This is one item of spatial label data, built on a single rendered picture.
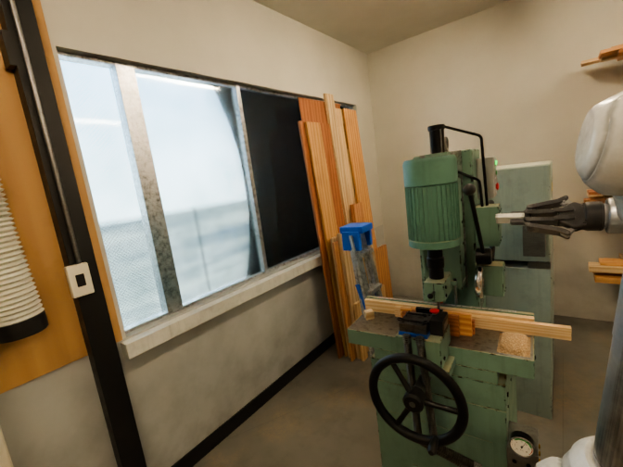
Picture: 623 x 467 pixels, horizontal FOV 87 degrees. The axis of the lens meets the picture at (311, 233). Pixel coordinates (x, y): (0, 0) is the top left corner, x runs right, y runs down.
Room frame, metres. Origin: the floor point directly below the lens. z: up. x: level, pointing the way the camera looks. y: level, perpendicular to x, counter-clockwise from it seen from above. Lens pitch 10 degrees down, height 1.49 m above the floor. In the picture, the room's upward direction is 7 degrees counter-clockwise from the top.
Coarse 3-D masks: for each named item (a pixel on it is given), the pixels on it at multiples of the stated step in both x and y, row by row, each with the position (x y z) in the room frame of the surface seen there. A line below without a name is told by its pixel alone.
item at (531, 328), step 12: (396, 312) 1.22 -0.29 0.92; (480, 324) 1.05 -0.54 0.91; (492, 324) 1.03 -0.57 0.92; (504, 324) 1.01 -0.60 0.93; (516, 324) 0.99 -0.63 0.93; (528, 324) 0.97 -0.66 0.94; (540, 324) 0.96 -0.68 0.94; (552, 324) 0.95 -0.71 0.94; (552, 336) 0.94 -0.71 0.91; (564, 336) 0.92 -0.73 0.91
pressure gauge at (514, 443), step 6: (516, 432) 0.83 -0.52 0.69; (522, 432) 0.82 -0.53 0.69; (510, 438) 0.82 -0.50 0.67; (516, 438) 0.81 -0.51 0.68; (522, 438) 0.80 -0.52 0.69; (528, 438) 0.80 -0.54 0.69; (510, 444) 0.82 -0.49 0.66; (516, 444) 0.81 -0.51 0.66; (522, 444) 0.80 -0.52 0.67; (528, 444) 0.79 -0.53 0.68; (534, 444) 0.80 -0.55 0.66; (516, 450) 0.81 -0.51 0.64; (522, 450) 0.80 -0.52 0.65; (528, 450) 0.79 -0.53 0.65; (534, 450) 0.78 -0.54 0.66; (522, 456) 0.80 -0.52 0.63; (528, 456) 0.79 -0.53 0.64
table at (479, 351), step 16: (368, 320) 1.23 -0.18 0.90; (384, 320) 1.21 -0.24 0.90; (352, 336) 1.17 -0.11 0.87; (368, 336) 1.13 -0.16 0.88; (384, 336) 1.09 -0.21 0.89; (464, 336) 1.01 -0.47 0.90; (480, 336) 1.00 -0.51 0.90; (496, 336) 0.99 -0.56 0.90; (528, 336) 0.96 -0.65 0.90; (464, 352) 0.94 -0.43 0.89; (480, 352) 0.91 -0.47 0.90; (496, 352) 0.90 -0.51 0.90; (400, 368) 0.96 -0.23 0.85; (416, 368) 0.93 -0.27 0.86; (448, 368) 0.90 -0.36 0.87; (480, 368) 0.92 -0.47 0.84; (496, 368) 0.89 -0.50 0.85; (512, 368) 0.87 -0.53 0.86; (528, 368) 0.84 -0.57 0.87
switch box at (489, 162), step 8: (480, 160) 1.29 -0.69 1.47; (488, 160) 1.27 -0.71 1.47; (480, 168) 1.29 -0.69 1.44; (488, 168) 1.27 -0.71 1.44; (480, 176) 1.29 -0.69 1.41; (488, 176) 1.27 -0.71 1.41; (496, 176) 1.34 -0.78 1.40; (488, 184) 1.27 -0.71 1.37; (488, 192) 1.28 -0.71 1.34; (496, 192) 1.32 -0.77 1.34
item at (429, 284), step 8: (448, 272) 1.18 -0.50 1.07; (432, 280) 1.13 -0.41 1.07; (440, 280) 1.12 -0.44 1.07; (448, 280) 1.14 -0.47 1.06; (424, 288) 1.12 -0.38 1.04; (432, 288) 1.10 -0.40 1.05; (440, 288) 1.08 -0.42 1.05; (448, 288) 1.13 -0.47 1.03; (440, 296) 1.09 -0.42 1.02; (448, 296) 1.13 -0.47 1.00
